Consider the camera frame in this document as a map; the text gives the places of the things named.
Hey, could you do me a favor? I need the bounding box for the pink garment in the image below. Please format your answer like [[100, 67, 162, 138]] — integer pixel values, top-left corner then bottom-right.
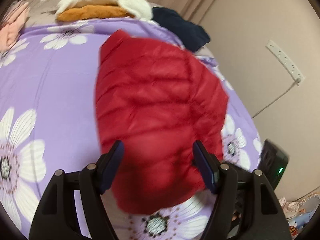
[[1, 0, 29, 53]]

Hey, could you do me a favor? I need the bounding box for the purple floral bed sheet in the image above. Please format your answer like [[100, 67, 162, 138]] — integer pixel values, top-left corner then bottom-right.
[[1, 18, 262, 239]]

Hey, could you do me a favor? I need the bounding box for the navy blue garment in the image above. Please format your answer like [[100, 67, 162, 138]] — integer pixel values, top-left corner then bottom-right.
[[152, 7, 210, 53]]

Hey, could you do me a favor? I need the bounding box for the red puffer jacket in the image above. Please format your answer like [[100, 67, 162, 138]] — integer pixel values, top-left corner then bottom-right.
[[95, 30, 228, 214]]

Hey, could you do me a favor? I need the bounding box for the orange folded garment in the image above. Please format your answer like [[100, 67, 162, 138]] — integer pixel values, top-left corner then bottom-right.
[[57, 4, 135, 22]]

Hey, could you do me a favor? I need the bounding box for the white power strip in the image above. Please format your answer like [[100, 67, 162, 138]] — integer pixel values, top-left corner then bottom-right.
[[266, 40, 305, 86]]

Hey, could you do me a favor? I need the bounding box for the white power cable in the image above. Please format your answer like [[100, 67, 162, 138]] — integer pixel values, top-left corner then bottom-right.
[[251, 78, 301, 119]]

